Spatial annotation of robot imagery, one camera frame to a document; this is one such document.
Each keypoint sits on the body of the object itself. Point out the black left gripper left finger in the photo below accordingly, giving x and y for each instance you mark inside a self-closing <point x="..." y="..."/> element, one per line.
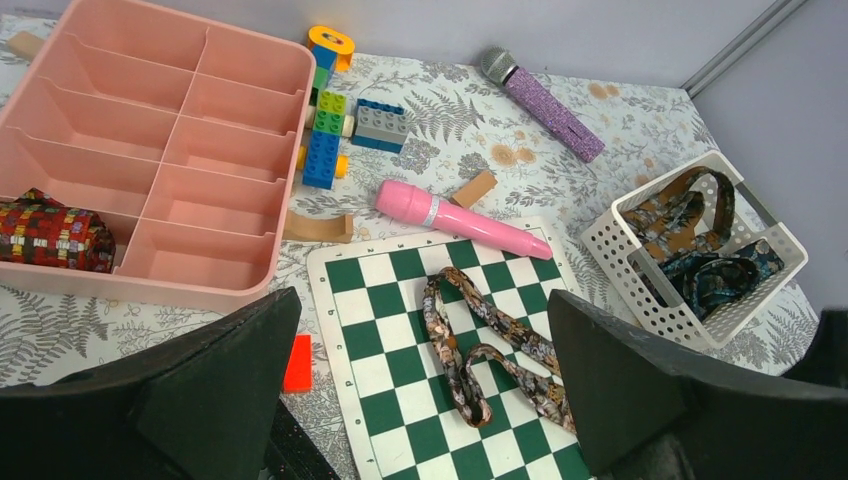
<point x="198" y="406"/>

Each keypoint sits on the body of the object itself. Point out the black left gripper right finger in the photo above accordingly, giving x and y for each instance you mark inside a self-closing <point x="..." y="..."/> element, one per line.
<point x="649" y="408"/>

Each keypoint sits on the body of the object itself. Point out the white perforated plastic basket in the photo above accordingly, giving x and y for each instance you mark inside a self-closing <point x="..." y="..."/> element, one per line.
<point x="703" y="206"/>

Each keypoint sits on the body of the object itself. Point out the brown floral patterned tie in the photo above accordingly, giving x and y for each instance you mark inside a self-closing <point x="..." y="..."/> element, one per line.
<point x="548" y="398"/>

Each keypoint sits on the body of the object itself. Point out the pink divided organizer tray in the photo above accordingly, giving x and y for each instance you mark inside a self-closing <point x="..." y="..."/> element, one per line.
<point x="180" y="131"/>

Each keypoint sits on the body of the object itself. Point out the small red block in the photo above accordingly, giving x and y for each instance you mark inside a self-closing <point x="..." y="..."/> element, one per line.
<point x="298" y="375"/>

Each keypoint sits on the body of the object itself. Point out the blue patterned tie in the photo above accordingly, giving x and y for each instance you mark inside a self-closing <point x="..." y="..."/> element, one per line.
<point x="707" y="281"/>

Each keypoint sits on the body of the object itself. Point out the green white chessboard mat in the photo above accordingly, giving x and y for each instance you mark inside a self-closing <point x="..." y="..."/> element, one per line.
<point x="393" y="394"/>

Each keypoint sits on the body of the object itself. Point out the wooden arch block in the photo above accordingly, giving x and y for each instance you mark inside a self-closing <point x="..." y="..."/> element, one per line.
<point x="306" y="229"/>

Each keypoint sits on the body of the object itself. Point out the rolled red patterned tie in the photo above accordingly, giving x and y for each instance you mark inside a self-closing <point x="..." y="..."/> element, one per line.
<point x="38" y="230"/>

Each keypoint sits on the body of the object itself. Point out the wooden rectangular block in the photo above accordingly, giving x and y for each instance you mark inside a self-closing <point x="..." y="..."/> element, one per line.
<point x="474" y="190"/>

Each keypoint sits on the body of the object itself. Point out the colourful lego block vehicle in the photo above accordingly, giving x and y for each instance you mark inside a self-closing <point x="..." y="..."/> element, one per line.
<point x="327" y="122"/>

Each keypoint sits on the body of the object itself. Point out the blue grey lego brick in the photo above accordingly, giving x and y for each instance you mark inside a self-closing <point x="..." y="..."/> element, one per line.
<point x="380" y="126"/>

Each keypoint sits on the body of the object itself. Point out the purple glitter microphone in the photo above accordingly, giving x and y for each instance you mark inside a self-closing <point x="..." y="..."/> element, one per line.
<point x="499" y="66"/>

